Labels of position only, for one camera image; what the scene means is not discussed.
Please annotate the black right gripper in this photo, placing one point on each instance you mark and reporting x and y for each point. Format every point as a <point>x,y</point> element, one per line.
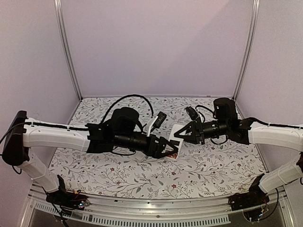
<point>199,131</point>

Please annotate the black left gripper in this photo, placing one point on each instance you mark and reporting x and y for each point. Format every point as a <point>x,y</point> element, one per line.
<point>156,152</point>

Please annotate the white remote control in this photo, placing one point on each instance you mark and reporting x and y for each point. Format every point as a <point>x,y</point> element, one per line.
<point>175,128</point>

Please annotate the white battery cover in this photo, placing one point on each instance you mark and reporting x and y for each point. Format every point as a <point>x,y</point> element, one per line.
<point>140,158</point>

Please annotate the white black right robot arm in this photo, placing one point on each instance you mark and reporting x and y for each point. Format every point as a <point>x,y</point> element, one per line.
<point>248,131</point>

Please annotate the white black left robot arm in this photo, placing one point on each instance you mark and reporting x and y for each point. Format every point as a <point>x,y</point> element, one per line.
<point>123,130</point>

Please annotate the floral patterned table mat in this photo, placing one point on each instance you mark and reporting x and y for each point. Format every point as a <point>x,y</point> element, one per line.
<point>218,167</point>

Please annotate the aluminium front rail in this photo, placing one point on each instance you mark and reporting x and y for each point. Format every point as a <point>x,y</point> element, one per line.
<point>105,211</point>

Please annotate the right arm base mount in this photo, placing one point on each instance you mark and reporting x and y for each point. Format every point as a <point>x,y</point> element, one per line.
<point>254,197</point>

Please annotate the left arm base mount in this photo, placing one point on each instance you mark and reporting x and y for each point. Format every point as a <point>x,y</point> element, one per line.
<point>67,200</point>

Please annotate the right aluminium frame post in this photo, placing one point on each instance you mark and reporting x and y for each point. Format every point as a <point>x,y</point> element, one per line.
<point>248,47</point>

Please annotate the aluminium frame post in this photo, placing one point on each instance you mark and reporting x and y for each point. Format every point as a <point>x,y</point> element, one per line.
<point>248,47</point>
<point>66,48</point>

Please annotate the left aluminium frame post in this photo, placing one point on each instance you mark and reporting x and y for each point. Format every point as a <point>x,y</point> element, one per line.
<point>66,48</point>

